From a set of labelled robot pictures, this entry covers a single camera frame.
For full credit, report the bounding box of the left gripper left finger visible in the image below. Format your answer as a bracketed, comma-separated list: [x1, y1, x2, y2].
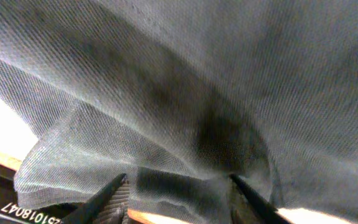
[62, 174, 126, 224]

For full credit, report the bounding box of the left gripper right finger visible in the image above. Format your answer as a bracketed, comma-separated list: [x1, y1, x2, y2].
[229, 174, 291, 224]

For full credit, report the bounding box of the black t-shirt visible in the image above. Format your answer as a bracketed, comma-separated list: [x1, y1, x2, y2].
[0, 0, 358, 223]

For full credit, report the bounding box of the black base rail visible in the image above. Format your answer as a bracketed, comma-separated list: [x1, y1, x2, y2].
[0, 165, 77, 224]

